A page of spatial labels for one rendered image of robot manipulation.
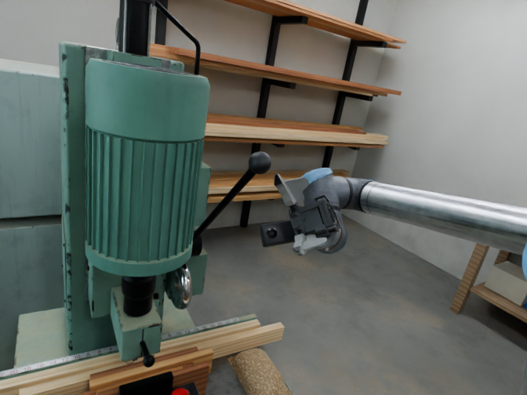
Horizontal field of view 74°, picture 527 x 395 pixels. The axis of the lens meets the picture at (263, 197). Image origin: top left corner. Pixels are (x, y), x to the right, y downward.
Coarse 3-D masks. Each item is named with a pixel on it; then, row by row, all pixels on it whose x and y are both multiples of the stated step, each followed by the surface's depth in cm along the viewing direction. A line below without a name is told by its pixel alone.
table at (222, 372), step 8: (240, 352) 83; (216, 360) 80; (224, 360) 80; (216, 368) 78; (224, 368) 78; (232, 368) 78; (208, 376) 75; (216, 376) 76; (224, 376) 76; (232, 376) 76; (208, 384) 74; (216, 384) 74; (224, 384) 74; (232, 384) 74; (240, 384) 75; (208, 392) 72; (216, 392) 72; (224, 392) 72; (232, 392) 73; (240, 392) 73
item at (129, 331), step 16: (112, 288) 71; (112, 304) 70; (112, 320) 71; (128, 320) 63; (144, 320) 64; (160, 320) 65; (128, 336) 62; (144, 336) 63; (160, 336) 65; (128, 352) 63
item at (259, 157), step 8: (256, 152) 53; (256, 160) 52; (264, 160) 52; (256, 168) 52; (264, 168) 52; (248, 176) 56; (240, 184) 58; (232, 192) 60; (224, 200) 63; (216, 208) 66; (208, 216) 70; (216, 216) 69; (208, 224) 72; (200, 232) 75; (200, 240) 82; (192, 248) 81; (200, 248) 82
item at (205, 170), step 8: (208, 168) 82; (200, 176) 82; (208, 176) 82; (200, 184) 82; (208, 184) 83; (200, 192) 83; (208, 192) 84; (200, 200) 84; (200, 208) 85; (200, 216) 85; (200, 224) 86
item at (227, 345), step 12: (276, 324) 89; (228, 336) 82; (240, 336) 83; (252, 336) 84; (264, 336) 86; (276, 336) 88; (180, 348) 76; (204, 348) 77; (216, 348) 79; (228, 348) 81; (240, 348) 83; (132, 360) 71; (84, 372) 67; (48, 384) 63; (60, 384) 64; (72, 384) 64; (84, 384) 65
